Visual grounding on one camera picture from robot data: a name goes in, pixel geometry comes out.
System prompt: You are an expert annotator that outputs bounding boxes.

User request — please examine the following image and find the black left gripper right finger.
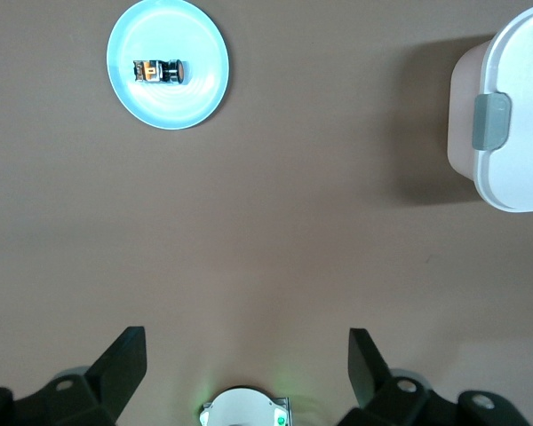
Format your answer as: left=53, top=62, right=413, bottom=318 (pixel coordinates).
left=339, top=327, right=530, bottom=426

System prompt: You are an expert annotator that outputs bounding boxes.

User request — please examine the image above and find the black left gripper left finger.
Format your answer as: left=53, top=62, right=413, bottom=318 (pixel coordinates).
left=0, top=326, right=148, bottom=426

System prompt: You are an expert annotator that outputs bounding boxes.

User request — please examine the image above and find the orange push-button switch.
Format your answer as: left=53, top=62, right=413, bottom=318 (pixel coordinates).
left=131, top=58, right=188, bottom=85

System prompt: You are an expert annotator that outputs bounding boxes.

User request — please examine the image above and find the brown table mat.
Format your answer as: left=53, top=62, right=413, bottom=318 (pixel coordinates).
left=0, top=0, right=533, bottom=426

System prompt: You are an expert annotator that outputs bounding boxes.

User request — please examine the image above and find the white lidded lunch box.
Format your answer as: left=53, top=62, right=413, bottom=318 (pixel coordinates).
left=446, top=2, right=533, bottom=213

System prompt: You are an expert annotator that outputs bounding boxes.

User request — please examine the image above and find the light blue round plate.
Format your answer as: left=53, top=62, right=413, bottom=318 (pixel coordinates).
left=106, top=0, right=230, bottom=131

